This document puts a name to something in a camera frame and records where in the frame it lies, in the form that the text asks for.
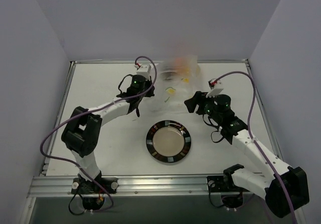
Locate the yellow fake fruit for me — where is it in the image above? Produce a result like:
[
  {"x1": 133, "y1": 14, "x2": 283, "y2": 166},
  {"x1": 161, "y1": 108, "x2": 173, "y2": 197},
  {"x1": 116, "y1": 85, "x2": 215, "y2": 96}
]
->
[{"x1": 183, "y1": 66, "x2": 201, "y2": 78}]

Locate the purple cable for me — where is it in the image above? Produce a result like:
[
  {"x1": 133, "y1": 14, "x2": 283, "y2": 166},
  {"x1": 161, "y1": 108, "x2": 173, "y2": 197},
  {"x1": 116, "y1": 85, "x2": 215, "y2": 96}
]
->
[
  {"x1": 39, "y1": 56, "x2": 157, "y2": 212},
  {"x1": 213, "y1": 71, "x2": 298, "y2": 224}
]

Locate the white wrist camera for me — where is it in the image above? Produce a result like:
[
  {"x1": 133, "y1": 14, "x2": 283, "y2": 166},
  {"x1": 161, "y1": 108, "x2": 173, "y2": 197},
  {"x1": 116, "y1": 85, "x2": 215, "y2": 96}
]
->
[
  {"x1": 206, "y1": 78, "x2": 224, "y2": 98},
  {"x1": 135, "y1": 64, "x2": 151, "y2": 79}
]

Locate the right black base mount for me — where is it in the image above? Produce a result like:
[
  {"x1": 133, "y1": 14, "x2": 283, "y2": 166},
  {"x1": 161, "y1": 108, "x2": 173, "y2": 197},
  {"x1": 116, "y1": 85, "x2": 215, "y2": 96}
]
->
[{"x1": 207, "y1": 175, "x2": 246, "y2": 211}]

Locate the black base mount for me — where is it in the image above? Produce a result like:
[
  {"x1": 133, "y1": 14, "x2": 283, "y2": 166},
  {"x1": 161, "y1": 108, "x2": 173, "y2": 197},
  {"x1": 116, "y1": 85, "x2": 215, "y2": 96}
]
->
[
  {"x1": 68, "y1": 176, "x2": 118, "y2": 215},
  {"x1": 207, "y1": 175, "x2": 246, "y2": 211}
]

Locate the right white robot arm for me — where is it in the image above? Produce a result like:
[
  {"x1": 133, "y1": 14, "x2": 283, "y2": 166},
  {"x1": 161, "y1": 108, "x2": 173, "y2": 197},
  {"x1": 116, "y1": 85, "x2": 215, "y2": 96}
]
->
[{"x1": 184, "y1": 91, "x2": 309, "y2": 218}]

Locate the orange fake fruit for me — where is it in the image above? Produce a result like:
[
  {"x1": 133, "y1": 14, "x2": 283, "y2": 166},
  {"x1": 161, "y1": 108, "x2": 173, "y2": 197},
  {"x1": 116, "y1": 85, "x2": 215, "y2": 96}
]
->
[{"x1": 173, "y1": 57, "x2": 188, "y2": 68}]

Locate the aluminium front frame rail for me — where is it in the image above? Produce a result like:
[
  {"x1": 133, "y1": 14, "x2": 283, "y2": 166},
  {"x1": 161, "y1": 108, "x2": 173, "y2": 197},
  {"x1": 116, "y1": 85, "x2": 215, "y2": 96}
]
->
[{"x1": 27, "y1": 172, "x2": 299, "y2": 198}]

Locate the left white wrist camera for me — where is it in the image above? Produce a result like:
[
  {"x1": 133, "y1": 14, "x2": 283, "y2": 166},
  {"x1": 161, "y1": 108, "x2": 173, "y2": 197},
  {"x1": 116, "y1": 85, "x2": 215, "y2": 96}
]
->
[{"x1": 135, "y1": 64, "x2": 151, "y2": 79}]

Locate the black rimmed ceramic plate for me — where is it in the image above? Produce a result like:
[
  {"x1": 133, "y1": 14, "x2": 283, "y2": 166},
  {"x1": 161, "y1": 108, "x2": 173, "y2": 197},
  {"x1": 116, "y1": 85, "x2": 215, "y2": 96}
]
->
[{"x1": 145, "y1": 120, "x2": 192, "y2": 164}]

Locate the clear printed plastic bag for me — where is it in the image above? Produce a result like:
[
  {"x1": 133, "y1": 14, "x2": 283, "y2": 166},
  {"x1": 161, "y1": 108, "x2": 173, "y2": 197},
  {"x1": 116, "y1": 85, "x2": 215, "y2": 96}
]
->
[{"x1": 147, "y1": 55, "x2": 202, "y2": 114}]

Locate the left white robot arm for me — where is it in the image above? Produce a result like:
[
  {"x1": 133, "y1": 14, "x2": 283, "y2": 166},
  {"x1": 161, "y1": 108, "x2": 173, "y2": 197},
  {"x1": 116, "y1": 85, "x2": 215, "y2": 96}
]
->
[{"x1": 61, "y1": 74, "x2": 154, "y2": 193}]

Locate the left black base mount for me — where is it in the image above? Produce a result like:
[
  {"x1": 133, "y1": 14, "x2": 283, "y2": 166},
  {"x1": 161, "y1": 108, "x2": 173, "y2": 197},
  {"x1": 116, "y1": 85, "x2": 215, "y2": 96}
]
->
[{"x1": 68, "y1": 176, "x2": 118, "y2": 215}]

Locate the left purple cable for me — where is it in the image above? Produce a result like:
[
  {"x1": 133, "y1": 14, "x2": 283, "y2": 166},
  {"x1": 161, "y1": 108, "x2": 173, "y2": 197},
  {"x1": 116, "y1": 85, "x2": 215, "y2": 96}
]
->
[{"x1": 39, "y1": 56, "x2": 157, "y2": 212}]

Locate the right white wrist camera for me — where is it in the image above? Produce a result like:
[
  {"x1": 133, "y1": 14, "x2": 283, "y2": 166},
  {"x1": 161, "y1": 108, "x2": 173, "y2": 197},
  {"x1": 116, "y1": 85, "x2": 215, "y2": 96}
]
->
[{"x1": 206, "y1": 78, "x2": 224, "y2": 98}]

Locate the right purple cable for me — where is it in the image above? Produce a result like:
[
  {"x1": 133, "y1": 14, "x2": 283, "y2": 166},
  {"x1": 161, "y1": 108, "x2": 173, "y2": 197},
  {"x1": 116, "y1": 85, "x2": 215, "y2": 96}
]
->
[{"x1": 213, "y1": 71, "x2": 298, "y2": 224}]

